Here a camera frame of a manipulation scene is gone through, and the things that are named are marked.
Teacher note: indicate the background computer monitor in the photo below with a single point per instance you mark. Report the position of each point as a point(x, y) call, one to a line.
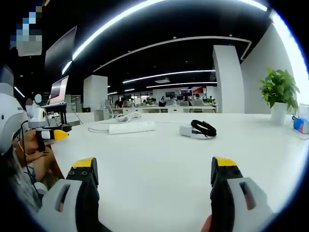
point(186, 92)

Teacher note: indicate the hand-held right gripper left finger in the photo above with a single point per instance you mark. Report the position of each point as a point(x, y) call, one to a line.
point(83, 193)

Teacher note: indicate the white charger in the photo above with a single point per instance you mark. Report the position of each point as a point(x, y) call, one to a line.
point(187, 130)

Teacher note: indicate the green potted plant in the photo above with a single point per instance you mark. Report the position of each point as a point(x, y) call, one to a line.
point(280, 87)

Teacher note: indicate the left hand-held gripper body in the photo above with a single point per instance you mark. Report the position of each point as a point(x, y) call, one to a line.
point(36, 118)

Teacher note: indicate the person's left hand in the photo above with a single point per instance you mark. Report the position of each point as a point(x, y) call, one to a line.
point(31, 145)

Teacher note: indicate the white desk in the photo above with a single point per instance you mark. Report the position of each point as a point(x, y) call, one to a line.
point(154, 169)

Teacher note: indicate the long ceiling light strip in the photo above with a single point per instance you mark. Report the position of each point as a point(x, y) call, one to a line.
point(135, 17)

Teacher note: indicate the person's grey clothing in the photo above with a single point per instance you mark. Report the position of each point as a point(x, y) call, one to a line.
point(17, 188)

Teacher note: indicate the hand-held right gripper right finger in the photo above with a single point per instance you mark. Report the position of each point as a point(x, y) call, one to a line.
point(224, 193)

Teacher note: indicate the row of white office desks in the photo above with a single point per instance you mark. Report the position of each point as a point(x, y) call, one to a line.
point(169, 109)

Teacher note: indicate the large dark monitor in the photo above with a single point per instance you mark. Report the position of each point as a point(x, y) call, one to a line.
point(60, 53)

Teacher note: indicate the person's right hand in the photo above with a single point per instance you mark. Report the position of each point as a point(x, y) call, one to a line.
point(207, 224)

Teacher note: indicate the small white cabinet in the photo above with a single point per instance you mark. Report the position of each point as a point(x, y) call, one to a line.
point(99, 114)

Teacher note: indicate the blue tissue pack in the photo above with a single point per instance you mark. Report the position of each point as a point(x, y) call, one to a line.
point(301, 125)

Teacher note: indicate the open laptop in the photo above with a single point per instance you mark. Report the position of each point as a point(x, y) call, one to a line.
point(59, 89)

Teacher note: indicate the white plant pot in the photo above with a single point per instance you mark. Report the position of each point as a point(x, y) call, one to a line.
point(278, 113)

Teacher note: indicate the white power strip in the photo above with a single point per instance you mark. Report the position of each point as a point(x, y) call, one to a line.
point(131, 127)

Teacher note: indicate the black laptop stand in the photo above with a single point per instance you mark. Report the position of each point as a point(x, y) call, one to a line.
point(58, 111)

